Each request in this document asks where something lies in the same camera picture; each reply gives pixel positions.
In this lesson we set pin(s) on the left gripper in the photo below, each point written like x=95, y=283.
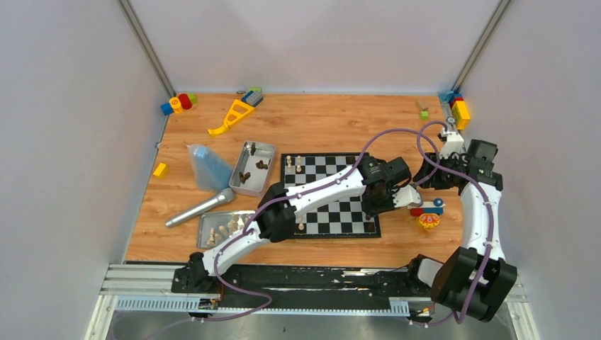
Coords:
x=382, y=203

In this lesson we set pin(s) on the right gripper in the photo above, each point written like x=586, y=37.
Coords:
x=433, y=182

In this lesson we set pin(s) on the black silver chess board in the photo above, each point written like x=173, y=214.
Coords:
x=338, y=219

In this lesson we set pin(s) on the tin box with dark pieces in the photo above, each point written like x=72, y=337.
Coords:
x=250, y=176

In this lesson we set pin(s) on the tin lid with light pieces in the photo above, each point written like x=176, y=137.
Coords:
x=216, y=227

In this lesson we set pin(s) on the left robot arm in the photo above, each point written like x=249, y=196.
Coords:
x=275, y=218

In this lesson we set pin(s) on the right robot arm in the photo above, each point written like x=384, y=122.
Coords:
x=475, y=280

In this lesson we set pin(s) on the colourful toy car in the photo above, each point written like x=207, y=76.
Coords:
x=428, y=214

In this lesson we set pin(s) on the colourful toy blocks right corner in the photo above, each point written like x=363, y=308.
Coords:
x=458, y=107

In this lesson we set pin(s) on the colourful toy blocks corner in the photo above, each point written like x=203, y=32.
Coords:
x=179, y=104
x=458, y=107

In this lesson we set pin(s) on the silver microphone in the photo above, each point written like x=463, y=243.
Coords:
x=220, y=198

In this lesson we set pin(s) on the blue green toy block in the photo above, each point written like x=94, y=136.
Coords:
x=253, y=97

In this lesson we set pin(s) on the yellow toy saw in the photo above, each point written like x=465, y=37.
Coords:
x=238, y=111

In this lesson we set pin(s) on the blue plastic bag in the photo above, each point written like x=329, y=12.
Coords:
x=210, y=171

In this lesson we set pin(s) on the colourful toy blocks left corner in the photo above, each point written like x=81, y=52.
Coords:
x=179, y=104

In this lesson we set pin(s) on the small yellow block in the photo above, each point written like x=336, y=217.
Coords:
x=161, y=170

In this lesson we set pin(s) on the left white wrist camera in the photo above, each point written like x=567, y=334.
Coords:
x=407, y=196

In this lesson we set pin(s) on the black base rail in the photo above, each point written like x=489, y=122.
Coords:
x=304, y=287

